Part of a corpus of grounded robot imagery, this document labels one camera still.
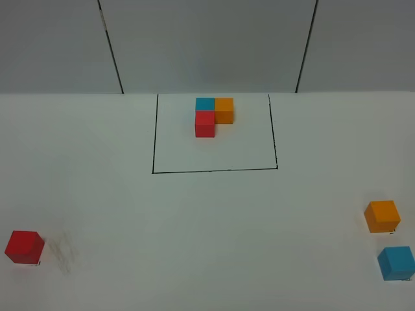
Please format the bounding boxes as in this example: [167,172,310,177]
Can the template red cube block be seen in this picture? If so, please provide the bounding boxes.
[195,111,215,138]

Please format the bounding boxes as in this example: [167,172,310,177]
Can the template orange cube block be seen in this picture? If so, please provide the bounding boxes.
[215,98,234,124]

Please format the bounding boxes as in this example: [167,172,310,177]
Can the template blue cube block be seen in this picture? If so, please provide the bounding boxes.
[195,97,215,111]

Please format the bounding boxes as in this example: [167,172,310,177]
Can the loose orange cube block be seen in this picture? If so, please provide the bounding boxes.
[364,200,401,233]

